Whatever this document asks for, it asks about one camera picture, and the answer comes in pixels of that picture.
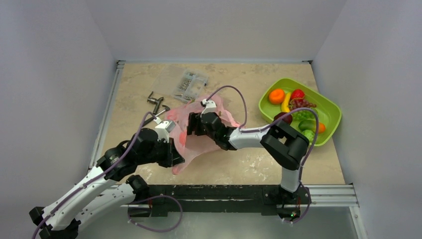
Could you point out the green plastic tray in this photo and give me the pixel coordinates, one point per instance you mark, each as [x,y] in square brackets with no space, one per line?
[328,112]

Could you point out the fake red strawberry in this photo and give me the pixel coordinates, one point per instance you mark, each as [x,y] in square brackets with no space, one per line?
[297,94]

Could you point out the black metal clamp tool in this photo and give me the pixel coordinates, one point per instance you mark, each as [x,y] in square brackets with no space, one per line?
[156,101]

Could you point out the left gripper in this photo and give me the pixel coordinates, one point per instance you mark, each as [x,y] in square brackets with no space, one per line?
[173,157]

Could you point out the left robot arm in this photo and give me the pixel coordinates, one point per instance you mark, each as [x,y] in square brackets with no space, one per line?
[108,185]

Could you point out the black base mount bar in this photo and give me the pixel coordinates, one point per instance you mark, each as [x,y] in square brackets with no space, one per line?
[268,200]

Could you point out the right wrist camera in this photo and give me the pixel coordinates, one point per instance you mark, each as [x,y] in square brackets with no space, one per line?
[209,106]

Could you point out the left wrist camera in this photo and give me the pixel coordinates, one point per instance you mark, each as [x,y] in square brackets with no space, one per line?
[164,128]

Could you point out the clear screw organizer box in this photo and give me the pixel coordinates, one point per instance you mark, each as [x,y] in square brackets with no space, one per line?
[190,86]

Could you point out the fake green lime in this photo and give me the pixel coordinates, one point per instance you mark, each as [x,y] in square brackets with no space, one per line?
[309,134]

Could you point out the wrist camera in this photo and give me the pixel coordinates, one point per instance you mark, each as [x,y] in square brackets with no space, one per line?
[209,106]
[164,128]

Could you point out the aluminium frame rail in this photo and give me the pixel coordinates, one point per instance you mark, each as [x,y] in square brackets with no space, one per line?
[100,139]

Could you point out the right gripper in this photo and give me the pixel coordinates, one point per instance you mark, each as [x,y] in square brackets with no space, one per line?
[197,123]

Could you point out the pink plastic bag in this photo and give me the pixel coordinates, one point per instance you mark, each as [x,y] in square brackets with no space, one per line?
[188,146]

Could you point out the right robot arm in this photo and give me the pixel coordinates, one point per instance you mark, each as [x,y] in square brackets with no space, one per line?
[286,145]

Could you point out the fake red grapes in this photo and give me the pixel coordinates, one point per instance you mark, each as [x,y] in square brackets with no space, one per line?
[301,103]

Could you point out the fake mango green orange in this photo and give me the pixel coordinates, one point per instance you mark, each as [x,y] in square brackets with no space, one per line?
[312,125]

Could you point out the fake dark red plum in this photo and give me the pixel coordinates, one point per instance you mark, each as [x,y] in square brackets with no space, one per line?
[286,118]

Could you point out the fake green grapes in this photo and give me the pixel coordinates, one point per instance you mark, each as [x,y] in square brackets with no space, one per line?
[303,115]

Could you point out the fake banana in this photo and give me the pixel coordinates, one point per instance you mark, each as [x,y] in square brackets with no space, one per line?
[285,104]

